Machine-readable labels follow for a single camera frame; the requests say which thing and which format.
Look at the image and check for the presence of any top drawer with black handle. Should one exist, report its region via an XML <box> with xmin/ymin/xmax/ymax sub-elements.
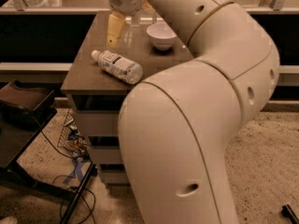
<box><xmin>71</xmin><ymin>111</ymin><xmax>119</xmax><ymax>136</ymax></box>

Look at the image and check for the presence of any black floor cable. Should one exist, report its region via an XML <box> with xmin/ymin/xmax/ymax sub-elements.
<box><xmin>32</xmin><ymin>117</ymin><xmax>97</xmax><ymax>224</ymax></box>

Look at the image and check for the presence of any drawer with black handle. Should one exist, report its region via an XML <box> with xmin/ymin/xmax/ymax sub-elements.
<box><xmin>71</xmin><ymin>111</ymin><xmax>119</xmax><ymax>136</ymax></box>
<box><xmin>87</xmin><ymin>147</ymin><xmax>122</xmax><ymax>164</ymax></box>
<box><xmin>99</xmin><ymin>171</ymin><xmax>129</xmax><ymax>186</ymax></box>

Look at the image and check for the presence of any black side cart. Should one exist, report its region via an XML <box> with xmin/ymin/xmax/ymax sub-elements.
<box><xmin>0</xmin><ymin>80</ymin><xmax>95</xmax><ymax>224</ymax></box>

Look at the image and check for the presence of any middle drawer with black handle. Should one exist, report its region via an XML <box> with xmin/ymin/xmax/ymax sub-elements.
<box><xmin>87</xmin><ymin>147</ymin><xmax>122</xmax><ymax>164</ymax></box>

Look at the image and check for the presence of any grey drawer cabinet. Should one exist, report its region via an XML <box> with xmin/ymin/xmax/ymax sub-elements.
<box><xmin>62</xmin><ymin>10</ymin><xmax>192</xmax><ymax>174</ymax></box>

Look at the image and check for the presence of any black object on floor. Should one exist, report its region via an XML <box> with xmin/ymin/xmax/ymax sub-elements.
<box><xmin>281</xmin><ymin>204</ymin><xmax>299</xmax><ymax>224</ymax></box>

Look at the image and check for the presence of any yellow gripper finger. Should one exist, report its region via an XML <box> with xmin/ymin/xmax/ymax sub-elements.
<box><xmin>107</xmin><ymin>11</ymin><xmax>125</xmax><ymax>49</ymax></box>
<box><xmin>142</xmin><ymin>1</ymin><xmax>155</xmax><ymax>13</ymax></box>

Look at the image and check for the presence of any bottom drawer with black handle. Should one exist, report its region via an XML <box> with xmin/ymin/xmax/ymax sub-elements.
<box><xmin>99</xmin><ymin>171</ymin><xmax>129</xmax><ymax>186</ymax></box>

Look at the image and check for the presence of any white ceramic bowl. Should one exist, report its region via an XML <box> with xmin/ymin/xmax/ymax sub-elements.
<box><xmin>147</xmin><ymin>22</ymin><xmax>177</xmax><ymax>50</ymax></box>

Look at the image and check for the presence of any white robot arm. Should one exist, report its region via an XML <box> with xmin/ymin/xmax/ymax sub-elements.
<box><xmin>118</xmin><ymin>0</ymin><xmax>279</xmax><ymax>224</ymax></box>

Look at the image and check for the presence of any clear plastic water bottle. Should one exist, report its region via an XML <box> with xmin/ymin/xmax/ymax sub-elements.
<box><xmin>92</xmin><ymin>50</ymin><xmax>143</xmax><ymax>85</ymax></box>

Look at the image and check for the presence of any wire basket with clutter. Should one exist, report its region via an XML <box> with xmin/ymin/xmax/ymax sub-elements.
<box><xmin>57</xmin><ymin>111</ymin><xmax>89</xmax><ymax>160</ymax></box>

